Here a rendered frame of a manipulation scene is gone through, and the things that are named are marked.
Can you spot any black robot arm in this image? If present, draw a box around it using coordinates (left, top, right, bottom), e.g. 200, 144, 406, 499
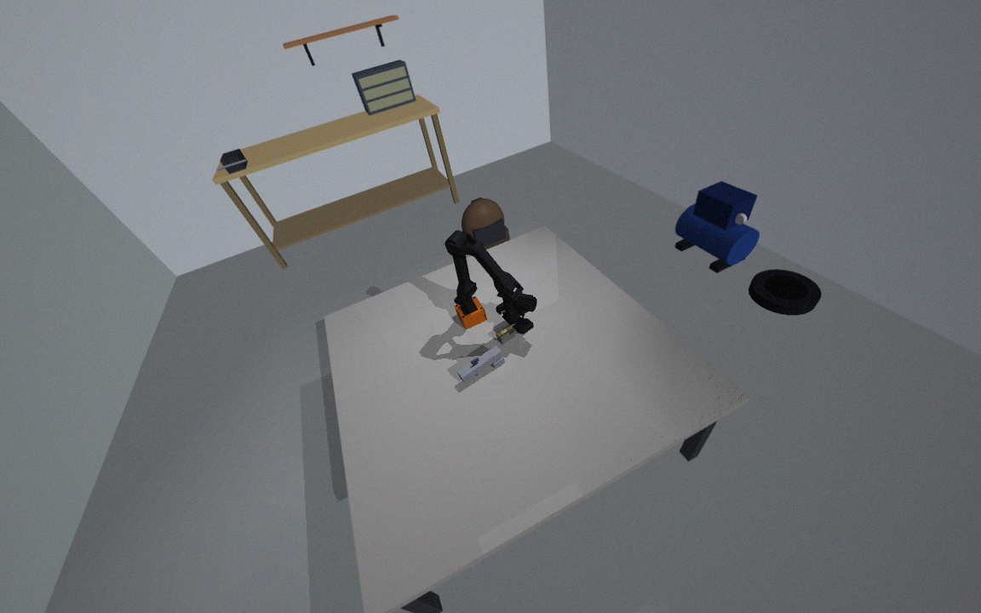
445, 230, 537, 317

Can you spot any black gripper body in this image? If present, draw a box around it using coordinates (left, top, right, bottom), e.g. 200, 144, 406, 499
496, 303, 534, 335

